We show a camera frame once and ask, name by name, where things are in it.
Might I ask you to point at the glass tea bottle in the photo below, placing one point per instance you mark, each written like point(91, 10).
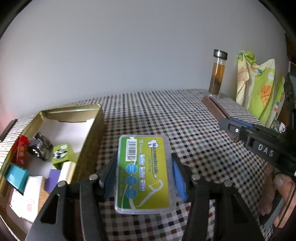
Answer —
point(217, 74)

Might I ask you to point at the teal toy brick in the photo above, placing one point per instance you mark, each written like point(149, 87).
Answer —
point(16, 177)

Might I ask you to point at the small white plastic case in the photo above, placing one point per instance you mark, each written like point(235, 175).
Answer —
point(68, 171)

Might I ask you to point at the purple cube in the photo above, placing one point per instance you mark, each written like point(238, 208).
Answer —
point(52, 180)

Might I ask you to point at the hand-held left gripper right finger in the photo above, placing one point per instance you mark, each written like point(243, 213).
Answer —
point(179, 183)

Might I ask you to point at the gold metal tin box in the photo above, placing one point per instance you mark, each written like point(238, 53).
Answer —
point(90, 143)

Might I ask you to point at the green toy block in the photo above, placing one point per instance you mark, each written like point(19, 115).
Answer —
point(61, 154)

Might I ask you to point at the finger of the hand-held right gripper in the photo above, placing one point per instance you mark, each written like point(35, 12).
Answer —
point(242, 124)
point(229, 127)

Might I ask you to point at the dark toy car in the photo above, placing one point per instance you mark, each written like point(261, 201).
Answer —
point(40, 146)

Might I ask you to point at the black bar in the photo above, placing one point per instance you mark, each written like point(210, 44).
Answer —
point(8, 129)

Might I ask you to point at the red toy brick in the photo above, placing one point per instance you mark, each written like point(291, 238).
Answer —
point(19, 150)

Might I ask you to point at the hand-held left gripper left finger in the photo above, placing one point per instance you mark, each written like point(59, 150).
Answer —
point(108, 190)

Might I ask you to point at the white carton box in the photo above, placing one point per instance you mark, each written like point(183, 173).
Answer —
point(27, 197)

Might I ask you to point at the green printed blanket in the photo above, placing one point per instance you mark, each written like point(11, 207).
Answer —
point(261, 97)

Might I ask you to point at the person's right hand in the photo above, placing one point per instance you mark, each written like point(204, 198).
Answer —
point(268, 190)

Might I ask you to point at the checked tablecloth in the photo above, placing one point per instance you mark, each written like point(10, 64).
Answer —
point(161, 111)

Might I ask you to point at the white mug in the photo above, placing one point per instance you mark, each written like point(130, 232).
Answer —
point(282, 127)

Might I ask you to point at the brown comb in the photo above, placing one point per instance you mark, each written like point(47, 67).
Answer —
point(217, 109)

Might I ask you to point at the clear floss pick box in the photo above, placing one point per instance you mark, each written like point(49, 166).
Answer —
point(143, 173)

